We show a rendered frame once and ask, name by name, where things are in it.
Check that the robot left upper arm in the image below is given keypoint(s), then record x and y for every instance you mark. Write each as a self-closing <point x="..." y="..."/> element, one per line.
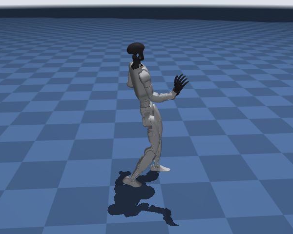
<point x="129" y="84"/>

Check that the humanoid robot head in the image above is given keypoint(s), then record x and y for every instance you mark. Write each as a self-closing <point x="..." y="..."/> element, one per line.
<point x="136" y="48"/>

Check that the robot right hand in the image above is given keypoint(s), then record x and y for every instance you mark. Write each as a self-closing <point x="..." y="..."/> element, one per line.
<point x="178" y="84"/>

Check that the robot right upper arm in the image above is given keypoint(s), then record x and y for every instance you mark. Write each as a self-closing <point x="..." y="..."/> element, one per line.
<point x="146" y="81"/>

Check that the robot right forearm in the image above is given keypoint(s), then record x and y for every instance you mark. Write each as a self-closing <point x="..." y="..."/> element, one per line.
<point x="164" y="97"/>

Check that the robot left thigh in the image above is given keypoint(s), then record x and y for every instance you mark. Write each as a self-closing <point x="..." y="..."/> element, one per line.
<point x="158" y="119"/>

